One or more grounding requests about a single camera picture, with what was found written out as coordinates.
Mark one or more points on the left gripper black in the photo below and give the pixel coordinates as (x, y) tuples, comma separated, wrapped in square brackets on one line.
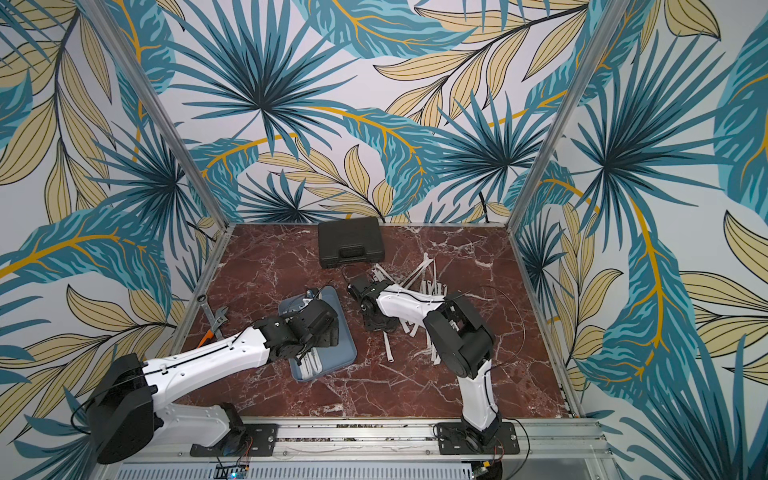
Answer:
[(330, 336)]

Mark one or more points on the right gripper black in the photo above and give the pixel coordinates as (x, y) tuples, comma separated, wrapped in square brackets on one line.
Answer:
[(362, 288)]

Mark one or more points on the white straw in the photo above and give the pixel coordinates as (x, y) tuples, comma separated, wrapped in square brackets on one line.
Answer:
[(388, 349), (435, 358), (303, 371), (432, 285), (414, 329), (418, 272), (313, 363)]

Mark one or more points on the blue plastic storage tray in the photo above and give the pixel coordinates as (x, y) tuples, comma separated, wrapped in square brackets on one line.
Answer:
[(334, 349)]

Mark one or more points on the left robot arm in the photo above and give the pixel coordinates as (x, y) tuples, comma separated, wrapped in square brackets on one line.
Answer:
[(135, 405)]

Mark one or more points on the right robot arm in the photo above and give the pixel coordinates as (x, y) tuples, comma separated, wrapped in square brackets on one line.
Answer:
[(461, 337)]

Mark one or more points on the black plastic tool case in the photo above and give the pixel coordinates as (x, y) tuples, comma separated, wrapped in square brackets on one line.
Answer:
[(348, 241)]

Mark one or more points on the green circuit board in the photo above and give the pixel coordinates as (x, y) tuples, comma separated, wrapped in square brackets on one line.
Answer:
[(232, 472)]

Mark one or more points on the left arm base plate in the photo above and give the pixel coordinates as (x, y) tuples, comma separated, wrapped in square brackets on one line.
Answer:
[(249, 440)]

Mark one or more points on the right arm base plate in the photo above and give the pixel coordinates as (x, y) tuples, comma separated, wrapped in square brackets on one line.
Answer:
[(459, 438)]

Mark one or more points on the aluminium front rail frame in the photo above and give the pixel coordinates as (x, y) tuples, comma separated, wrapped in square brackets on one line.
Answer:
[(388, 448)]

